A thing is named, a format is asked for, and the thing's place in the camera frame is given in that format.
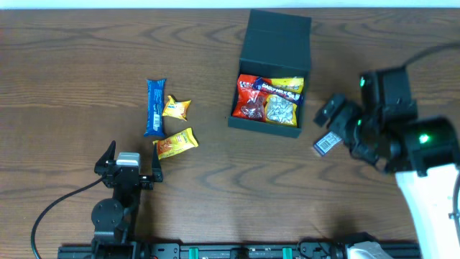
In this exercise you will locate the small yellow candy packet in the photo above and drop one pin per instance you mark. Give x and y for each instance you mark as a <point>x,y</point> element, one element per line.
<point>176,109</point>

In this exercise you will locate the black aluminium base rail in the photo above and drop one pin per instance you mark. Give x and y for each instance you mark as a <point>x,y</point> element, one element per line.
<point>176,251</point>

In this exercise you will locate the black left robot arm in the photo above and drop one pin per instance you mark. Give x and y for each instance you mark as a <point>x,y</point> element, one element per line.
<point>114,218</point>

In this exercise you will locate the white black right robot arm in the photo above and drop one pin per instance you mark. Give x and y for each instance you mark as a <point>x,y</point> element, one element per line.
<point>422,154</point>

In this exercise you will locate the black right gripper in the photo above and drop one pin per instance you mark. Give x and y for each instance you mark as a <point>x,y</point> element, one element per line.
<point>338,124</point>

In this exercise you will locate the dark blue Cadbury chocolate bar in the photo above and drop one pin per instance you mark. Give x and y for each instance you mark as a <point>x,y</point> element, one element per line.
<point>276,90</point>

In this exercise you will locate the yellow Hacks candy bag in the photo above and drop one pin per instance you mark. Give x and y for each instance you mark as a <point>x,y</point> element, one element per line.
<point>279,110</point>

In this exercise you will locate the yellow orange snack packet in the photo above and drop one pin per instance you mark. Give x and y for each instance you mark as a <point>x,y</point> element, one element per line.
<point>176,144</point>

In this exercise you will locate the small dark blue box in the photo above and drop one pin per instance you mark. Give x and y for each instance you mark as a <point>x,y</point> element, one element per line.
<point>326,143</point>

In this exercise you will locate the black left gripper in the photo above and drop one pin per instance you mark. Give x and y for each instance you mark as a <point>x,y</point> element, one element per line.
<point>144,178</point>

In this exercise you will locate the red Hacks candy bag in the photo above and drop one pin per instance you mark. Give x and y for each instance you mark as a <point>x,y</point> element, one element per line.
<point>251,102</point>

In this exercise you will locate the long blue snack bar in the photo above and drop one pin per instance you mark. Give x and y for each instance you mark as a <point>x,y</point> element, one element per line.
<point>155,106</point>

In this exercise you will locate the dark green open box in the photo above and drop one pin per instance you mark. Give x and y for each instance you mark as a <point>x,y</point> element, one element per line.
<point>275,46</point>

